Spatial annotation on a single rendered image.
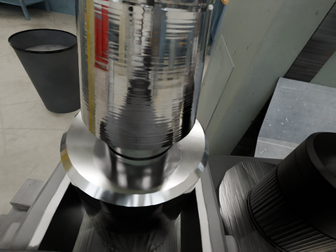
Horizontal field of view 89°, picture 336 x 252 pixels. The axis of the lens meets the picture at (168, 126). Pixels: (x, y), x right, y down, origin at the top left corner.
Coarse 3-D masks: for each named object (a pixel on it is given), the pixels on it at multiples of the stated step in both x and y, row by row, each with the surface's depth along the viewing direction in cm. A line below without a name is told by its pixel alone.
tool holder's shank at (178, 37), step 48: (96, 0) 2; (144, 0) 2; (192, 0) 2; (96, 48) 3; (144, 48) 3; (192, 48) 3; (96, 96) 3; (144, 96) 3; (192, 96) 4; (144, 144) 4
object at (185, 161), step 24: (72, 120) 5; (72, 144) 5; (96, 144) 5; (192, 144) 5; (72, 168) 4; (96, 168) 4; (120, 168) 4; (144, 168) 5; (168, 168) 5; (192, 168) 5; (96, 192) 4; (120, 192) 4; (144, 192) 4; (168, 192) 4
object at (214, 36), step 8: (0, 0) 307; (8, 0) 314; (16, 0) 321; (24, 0) 328; (32, 0) 336; (40, 0) 344; (224, 0) 270; (24, 8) 310; (48, 8) 365; (224, 8) 279; (216, 16) 343; (216, 32) 304; (208, 40) 375
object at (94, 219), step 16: (96, 208) 5; (176, 208) 5; (96, 224) 6; (112, 224) 5; (128, 224) 5; (144, 224) 5; (160, 224) 6; (112, 240) 7; (128, 240) 7; (144, 240) 7; (160, 240) 9
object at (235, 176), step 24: (216, 168) 15; (240, 168) 14; (264, 168) 15; (216, 192) 13; (240, 192) 13; (240, 216) 11; (96, 240) 9; (168, 240) 10; (240, 240) 10; (264, 240) 11
